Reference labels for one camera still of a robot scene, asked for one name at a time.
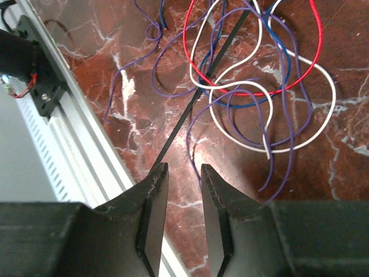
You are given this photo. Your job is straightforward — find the grey slotted cable duct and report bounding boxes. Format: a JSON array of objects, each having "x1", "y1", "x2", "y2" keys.
[{"x1": 16, "y1": 96, "x2": 71, "y2": 202}]

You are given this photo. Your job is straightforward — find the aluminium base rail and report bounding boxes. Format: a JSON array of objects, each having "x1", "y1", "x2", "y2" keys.
[{"x1": 13, "y1": 1, "x2": 187, "y2": 276}]

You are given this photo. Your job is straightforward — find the purple wire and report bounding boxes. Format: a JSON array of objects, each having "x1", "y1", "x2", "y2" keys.
[{"x1": 103, "y1": 0, "x2": 313, "y2": 205}]

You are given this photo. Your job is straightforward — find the left black mount plate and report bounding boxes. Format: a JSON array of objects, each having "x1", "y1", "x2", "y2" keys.
[{"x1": 17, "y1": 15, "x2": 69, "y2": 118}]

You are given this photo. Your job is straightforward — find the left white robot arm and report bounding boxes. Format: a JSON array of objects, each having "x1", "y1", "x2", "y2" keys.
[{"x1": 1, "y1": 30, "x2": 50, "y2": 82}]

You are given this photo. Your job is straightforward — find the red wire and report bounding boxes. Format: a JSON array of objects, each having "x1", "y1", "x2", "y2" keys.
[{"x1": 183, "y1": 0, "x2": 323, "y2": 97}]

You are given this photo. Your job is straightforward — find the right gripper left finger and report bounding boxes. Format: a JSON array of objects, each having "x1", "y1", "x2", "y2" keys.
[{"x1": 1, "y1": 163, "x2": 169, "y2": 276}]

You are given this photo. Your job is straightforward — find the white wire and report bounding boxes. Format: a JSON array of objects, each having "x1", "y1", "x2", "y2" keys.
[{"x1": 189, "y1": 0, "x2": 337, "y2": 160}]

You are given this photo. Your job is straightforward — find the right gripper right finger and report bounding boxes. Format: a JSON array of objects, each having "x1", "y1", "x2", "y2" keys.
[{"x1": 201, "y1": 164, "x2": 368, "y2": 276}]

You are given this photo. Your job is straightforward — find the small circuit board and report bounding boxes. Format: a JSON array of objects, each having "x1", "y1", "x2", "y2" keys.
[{"x1": 1, "y1": 74, "x2": 14, "y2": 97}]

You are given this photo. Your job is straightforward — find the black zip tie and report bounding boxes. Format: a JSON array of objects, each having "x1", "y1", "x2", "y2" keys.
[{"x1": 155, "y1": 10, "x2": 250, "y2": 166}]

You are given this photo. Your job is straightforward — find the blue wire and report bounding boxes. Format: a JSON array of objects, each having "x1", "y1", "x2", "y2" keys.
[{"x1": 160, "y1": 0, "x2": 292, "y2": 110}]

